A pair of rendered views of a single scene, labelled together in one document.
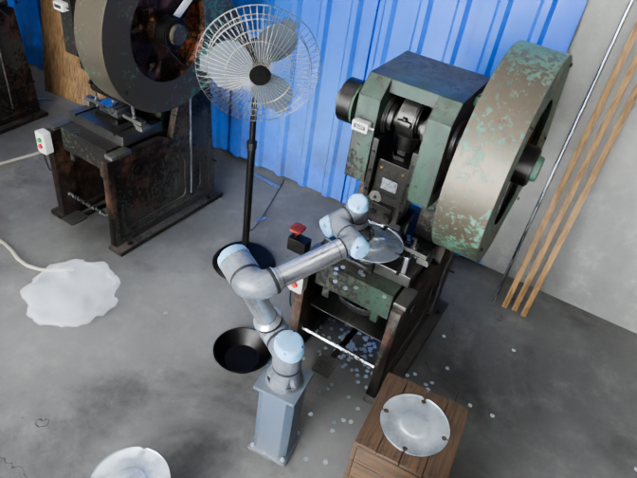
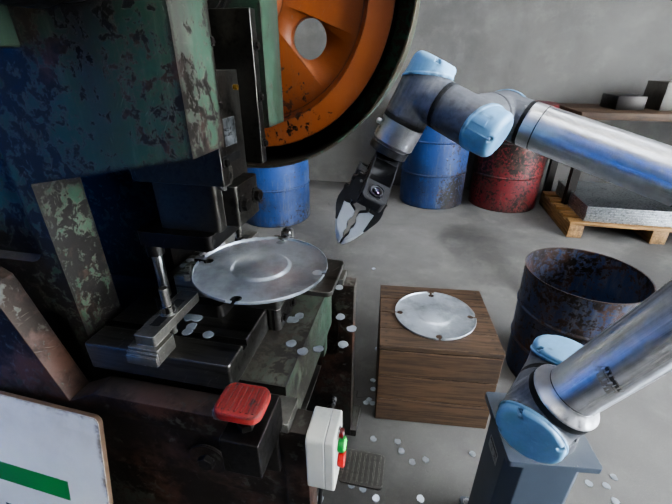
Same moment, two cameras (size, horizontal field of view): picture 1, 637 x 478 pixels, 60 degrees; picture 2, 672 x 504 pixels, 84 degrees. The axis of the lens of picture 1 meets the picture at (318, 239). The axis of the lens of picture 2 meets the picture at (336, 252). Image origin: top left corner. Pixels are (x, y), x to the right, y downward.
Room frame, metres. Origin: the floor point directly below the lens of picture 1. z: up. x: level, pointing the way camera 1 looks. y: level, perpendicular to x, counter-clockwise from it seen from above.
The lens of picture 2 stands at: (2.00, 0.50, 1.18)
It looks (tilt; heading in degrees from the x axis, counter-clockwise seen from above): 27 degrees down; 257
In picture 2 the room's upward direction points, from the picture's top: straight up
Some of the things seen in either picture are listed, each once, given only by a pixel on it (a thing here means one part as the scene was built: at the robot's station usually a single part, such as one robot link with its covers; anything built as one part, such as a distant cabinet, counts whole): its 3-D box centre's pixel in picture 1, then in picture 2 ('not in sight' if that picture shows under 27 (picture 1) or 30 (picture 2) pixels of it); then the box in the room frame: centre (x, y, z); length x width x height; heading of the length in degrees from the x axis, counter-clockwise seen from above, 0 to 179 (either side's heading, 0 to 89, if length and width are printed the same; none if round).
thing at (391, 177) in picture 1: (391, 187); (207, 145); (2.07, -0.28, 1.04); 0.17 x 0.15 x 0.30; 155
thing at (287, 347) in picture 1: (287, 350); (557, 372); (1.43, 0.05, 0.62); 0.13 x 0.12 x 0.14; 35
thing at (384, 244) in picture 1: (372, 241); (261, 265); (2.00, -0.24, 0.78); 0.29 x 0.29 x 0.01
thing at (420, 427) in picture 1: (414, 423); (434, 314); (1.39, -0.52, 0.35); 0.29 x 0.29 x 0.01
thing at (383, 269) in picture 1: (379, 247); (215, 300); (2.11, -0.29, 0.68); 0.45 x 0.30 x 0.06; 65
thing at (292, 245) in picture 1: (298, 252); (257, 452); (2.04, 0.09, 0.62); 0.10 x 0.06 x 0.20; 65
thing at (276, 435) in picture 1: (279, 412); (516, 487); (1.43, 0.04, 0.23); 0.19 x 0.19 x 0.45; 71
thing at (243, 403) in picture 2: (297, 233); (245, 417); (2.04, 0.10, 0.72); 0.07 x 0.06 x 0.08; 155
